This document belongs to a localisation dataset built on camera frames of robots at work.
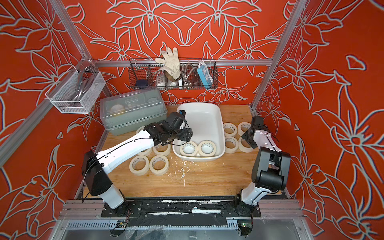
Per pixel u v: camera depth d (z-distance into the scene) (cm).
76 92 76
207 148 95
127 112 92
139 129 101
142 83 102
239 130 101
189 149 95
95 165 43
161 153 90
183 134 69
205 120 108
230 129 105
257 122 72
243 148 92
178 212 73
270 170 46
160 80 94
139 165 87
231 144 97
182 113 70
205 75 88
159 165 88
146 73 101
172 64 89
